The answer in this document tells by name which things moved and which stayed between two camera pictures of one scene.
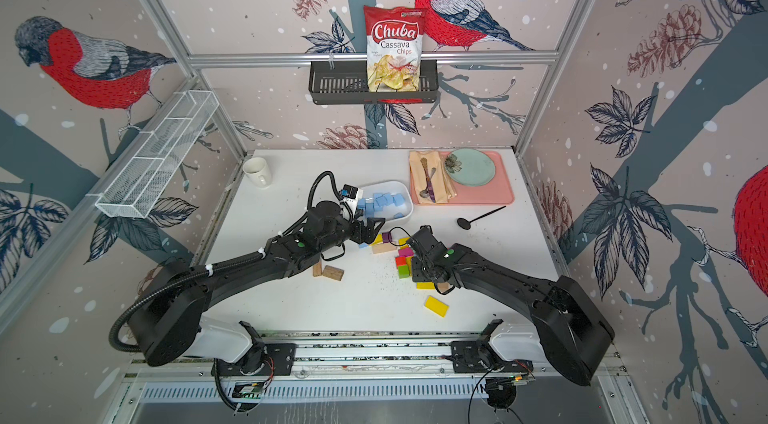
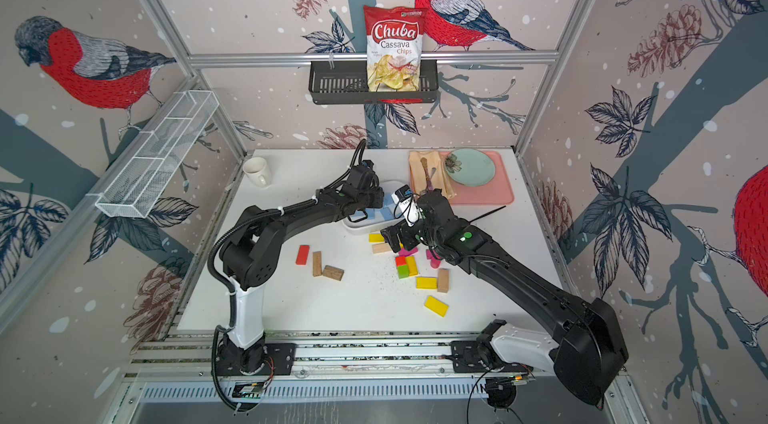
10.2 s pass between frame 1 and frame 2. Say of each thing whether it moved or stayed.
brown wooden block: stayed
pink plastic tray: stayed
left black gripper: moved
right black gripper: moved
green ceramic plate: stayed
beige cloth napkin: stayed
